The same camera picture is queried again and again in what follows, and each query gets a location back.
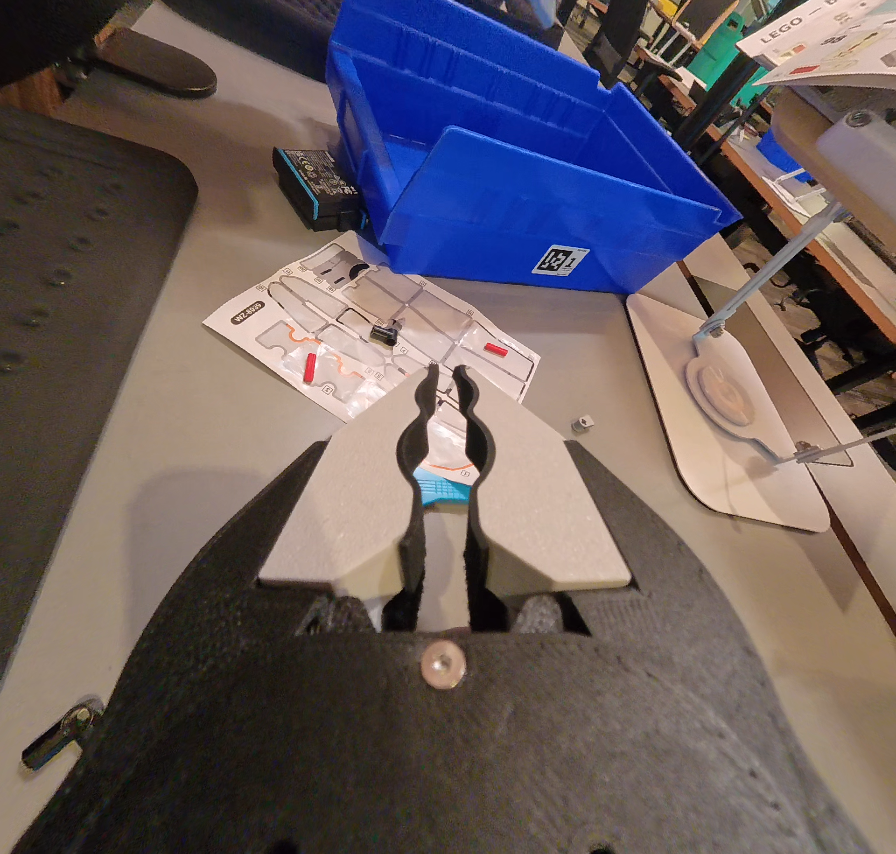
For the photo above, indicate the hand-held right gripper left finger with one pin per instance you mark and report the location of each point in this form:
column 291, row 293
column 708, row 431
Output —
column 336, row 518

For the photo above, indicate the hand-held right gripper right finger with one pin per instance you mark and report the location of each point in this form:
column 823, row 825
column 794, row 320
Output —
column 553, row 518

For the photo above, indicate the blue brick separator tool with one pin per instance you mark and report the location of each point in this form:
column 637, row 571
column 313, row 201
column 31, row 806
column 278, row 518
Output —
column 441, row 486

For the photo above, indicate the red plastic pin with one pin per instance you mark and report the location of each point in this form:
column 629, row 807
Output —
column 493, row 348
column 310, row 367

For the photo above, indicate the blue plastic bin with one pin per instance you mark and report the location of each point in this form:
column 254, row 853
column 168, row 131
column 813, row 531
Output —
column 490, row 203

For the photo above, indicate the paper instruction sheet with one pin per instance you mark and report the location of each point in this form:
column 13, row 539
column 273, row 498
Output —
column 826, row 28

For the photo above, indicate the small grey connector block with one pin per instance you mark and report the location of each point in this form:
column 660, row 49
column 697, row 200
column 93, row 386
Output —
column 582, row 423

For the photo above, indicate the white document stand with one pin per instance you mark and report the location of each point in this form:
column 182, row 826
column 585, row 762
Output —
column 700, row 448

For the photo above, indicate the black plastic pin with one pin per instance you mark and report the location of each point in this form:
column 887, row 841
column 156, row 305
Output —
column 383, row 334

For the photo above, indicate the green plastic tote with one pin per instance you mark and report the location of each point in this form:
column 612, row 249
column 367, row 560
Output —
column 728, row 52

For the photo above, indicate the clear sticker sheet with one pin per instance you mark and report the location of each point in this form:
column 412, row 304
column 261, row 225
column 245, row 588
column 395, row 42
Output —
column 420, row 308

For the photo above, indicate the black fabric case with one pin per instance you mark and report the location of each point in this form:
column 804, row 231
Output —
column 266, row 7

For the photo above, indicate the small blue bin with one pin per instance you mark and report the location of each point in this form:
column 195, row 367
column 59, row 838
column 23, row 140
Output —
column 773, row 147

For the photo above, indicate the black battery pack blue-edged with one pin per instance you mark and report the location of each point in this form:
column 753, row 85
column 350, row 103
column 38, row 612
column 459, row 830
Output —
column 315, row 185

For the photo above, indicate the black dimpled pad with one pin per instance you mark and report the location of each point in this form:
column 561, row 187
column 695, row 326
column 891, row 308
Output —
column 70, row 308

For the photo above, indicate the black chair armrest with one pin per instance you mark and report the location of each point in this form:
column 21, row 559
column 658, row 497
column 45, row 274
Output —
column 161, row 70

